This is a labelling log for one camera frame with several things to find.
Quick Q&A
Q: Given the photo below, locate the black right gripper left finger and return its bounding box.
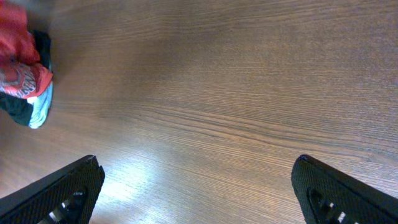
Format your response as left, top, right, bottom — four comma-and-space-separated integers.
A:
1, 155, 105, 223

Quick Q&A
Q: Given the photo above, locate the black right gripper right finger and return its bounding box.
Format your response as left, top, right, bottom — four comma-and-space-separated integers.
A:
291, 154, 397, 224

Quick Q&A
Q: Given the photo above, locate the navy blue garment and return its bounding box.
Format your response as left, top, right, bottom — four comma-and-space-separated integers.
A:
1, 30, 53, 129

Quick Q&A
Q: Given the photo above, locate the red printed t-shirt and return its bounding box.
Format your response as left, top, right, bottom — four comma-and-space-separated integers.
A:
1, 1, 53, 99

